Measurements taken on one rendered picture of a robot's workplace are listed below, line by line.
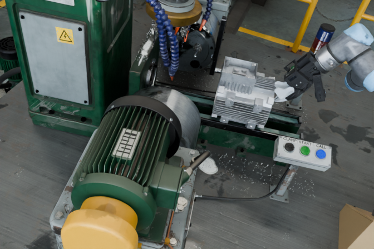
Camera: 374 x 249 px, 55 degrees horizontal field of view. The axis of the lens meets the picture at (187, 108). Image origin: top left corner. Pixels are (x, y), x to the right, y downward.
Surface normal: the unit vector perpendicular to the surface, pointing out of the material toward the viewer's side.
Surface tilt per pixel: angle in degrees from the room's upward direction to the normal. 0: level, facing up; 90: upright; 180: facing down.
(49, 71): 90
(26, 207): 0
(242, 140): 90
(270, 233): 0
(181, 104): 24
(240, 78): 90
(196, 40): 90
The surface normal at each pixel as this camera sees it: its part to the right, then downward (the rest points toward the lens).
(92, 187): -0.29, 0.36
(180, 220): 0.14, -0.72
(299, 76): -0.17, 0.66
